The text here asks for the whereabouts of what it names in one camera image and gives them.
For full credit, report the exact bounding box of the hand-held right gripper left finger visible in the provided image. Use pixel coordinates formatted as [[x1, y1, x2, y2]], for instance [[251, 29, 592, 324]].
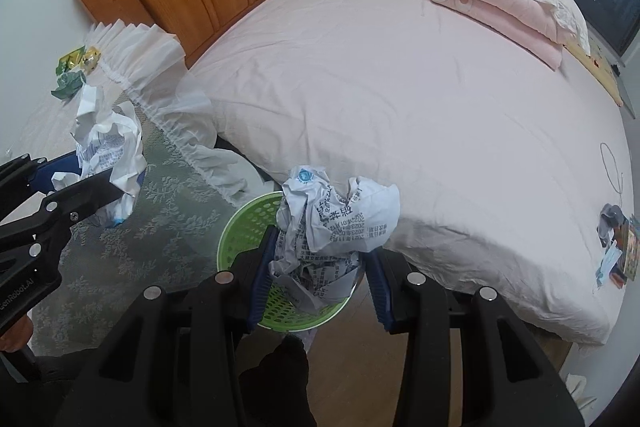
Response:
[[52, 224, 281, 427]]

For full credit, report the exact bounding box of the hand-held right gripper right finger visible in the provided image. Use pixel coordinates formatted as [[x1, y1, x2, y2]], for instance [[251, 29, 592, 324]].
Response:
[[363, 247, 586, 427]]

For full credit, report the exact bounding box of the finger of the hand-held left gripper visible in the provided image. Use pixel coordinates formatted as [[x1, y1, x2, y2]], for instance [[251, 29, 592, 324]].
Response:
[[0, 152, 83, 208], [0, 167, 127, 258]]

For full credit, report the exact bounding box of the green plastic basket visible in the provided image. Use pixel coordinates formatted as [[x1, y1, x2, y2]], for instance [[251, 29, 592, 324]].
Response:
[[216, 192, 358, 333]]

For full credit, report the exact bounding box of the white printed paper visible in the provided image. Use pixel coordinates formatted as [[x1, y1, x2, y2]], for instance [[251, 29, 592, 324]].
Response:
[[70, 102, 148, 228], [269, 165, 401, 315]]

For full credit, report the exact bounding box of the person's left hand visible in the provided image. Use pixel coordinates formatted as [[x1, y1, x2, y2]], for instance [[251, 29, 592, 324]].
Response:
[[0, 314, 32, 354]]

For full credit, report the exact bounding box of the white tissue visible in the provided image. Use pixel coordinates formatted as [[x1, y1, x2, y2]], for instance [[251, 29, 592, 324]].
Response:
[[75, 84, 108, 128]]

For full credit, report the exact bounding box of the dark green packet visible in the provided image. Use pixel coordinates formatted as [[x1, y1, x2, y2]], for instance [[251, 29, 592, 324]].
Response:
[[51, 72, 87, 100]]

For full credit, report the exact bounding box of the green snack wrapper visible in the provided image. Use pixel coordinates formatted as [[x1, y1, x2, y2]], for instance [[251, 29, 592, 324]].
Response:
[[56, 49, 85, 72]]

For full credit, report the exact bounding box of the bed with pink sheet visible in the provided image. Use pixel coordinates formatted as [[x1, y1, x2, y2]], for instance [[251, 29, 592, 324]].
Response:
[[187, 0, 628, 348]]

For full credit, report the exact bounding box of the white paper scrap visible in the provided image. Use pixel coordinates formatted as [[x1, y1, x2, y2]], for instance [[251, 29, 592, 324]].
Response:
[[565, 372, 598, 413]]

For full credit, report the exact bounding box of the blue face mask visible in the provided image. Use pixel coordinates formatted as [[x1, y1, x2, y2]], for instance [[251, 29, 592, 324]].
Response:
[[595, 242, 623, 290]]

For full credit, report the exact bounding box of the grey cloth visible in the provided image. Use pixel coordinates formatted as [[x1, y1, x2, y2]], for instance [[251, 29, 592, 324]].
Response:
[[597, 203, 626, 243]]

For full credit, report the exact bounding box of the colourful printed box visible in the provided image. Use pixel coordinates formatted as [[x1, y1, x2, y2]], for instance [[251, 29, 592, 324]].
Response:
[[612, 217, 640, 283]]

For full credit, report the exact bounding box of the yellow printed cushion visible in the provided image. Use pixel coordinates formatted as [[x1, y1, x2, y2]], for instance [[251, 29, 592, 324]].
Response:
[[562, 42, 623, 108]]

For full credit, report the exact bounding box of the thin black cord loop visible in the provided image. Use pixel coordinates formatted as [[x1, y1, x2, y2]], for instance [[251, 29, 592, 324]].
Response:
[[600, 142, 625, 198]]

